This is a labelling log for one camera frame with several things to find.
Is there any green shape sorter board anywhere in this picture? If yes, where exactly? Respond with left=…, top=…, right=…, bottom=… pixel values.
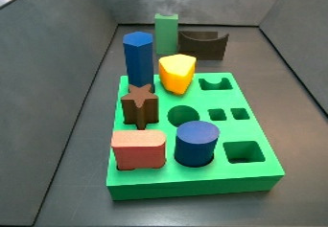
left=106, top=73, right=284, bottom=200

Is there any dark brown arch holder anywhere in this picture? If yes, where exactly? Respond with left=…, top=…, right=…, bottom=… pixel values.
left=178, top=31, right=229, bottom=60

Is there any brown star block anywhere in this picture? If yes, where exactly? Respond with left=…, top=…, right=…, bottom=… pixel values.
left=121, top=84, right=159, bottom=130

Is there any yellow rounded wedge block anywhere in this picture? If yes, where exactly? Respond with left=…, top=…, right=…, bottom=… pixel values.
left=159, top=54, right=196, bottom=95

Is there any blue cylinder block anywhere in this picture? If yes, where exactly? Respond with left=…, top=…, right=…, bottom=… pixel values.
left=174, top=121, right=221, bottom=168

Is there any pink rounded rectangular block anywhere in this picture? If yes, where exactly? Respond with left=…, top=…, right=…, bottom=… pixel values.
left=111, top=129, right=166, bottom=170

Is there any blue hexagonal prism block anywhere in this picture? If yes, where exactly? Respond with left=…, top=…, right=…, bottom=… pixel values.
left=123, top=32, right=154, bottom=87

